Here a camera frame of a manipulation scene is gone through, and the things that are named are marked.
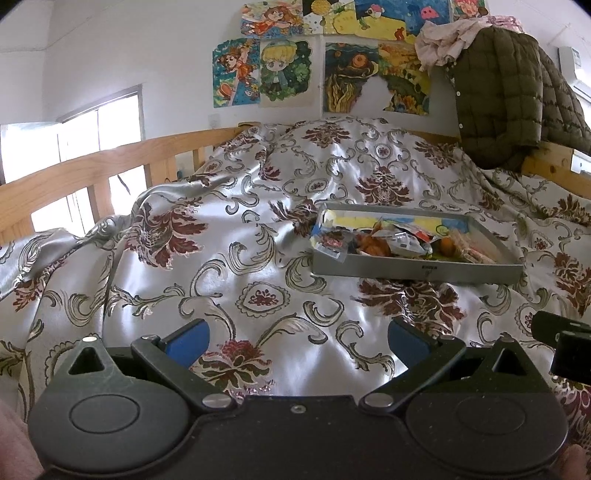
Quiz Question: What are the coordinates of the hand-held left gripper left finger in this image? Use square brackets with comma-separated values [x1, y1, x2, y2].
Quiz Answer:
[55, 318, 238, 414]

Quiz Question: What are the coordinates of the clear packet with brown snack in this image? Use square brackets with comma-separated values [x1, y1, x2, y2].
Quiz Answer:
[318, 230, 350, 262]

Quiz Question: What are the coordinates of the pink cloth on jacket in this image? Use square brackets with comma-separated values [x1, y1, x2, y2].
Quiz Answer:
[414, 15, 523, 73]

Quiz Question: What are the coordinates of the white air conditioner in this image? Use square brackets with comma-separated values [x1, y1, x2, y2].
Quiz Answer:
[558, 45, 591, 99]

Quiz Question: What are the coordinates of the rice cracker packet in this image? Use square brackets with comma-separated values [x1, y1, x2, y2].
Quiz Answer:
[450, 228, 502, 265]

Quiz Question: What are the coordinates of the floral satin blanket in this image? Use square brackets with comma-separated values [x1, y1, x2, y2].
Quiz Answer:
[0, 115, 591, 444]

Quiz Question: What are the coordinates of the pink fuzzy clothing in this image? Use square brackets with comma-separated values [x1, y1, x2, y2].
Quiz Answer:
[0, 398, 45, 480]

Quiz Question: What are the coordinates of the wall poster with red flowers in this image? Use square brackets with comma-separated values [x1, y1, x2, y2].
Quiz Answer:
[450, 0, 489, 22]

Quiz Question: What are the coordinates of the orange snack bag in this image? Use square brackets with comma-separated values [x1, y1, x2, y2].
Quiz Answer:
[355, 222, 402, 258]

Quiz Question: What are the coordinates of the wall poster with yellow fruit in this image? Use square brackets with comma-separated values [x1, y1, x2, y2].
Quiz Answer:
[302, 0, 359, 36]

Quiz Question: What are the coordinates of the wall poster with blue sea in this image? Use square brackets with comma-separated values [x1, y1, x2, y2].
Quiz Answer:
[355, 0, 454, 43]

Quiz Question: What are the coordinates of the wall poster with blond figure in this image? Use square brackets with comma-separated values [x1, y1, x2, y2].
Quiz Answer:
[259, 39, 313, 108]

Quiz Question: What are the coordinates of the olive puffer jacket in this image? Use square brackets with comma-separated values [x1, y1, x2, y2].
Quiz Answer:
[445, 27, 591, 172]

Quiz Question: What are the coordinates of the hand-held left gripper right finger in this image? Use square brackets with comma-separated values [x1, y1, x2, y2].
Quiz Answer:
[360, 318, 540, 414]

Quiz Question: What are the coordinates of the wall poster with orange-haired figure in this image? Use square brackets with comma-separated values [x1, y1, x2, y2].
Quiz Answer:
[212, 38, 262, 110]

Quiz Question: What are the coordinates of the grey tray with cartoon lining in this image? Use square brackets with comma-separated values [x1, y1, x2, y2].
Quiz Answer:
[310, 202, 525, 285]

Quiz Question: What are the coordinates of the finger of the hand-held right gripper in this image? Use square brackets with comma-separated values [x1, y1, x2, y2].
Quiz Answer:
[531, 311, 591, 345]

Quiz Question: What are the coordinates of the wall poster with flying figure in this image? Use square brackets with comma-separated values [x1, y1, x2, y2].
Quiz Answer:
[240, 0, 305, 38]

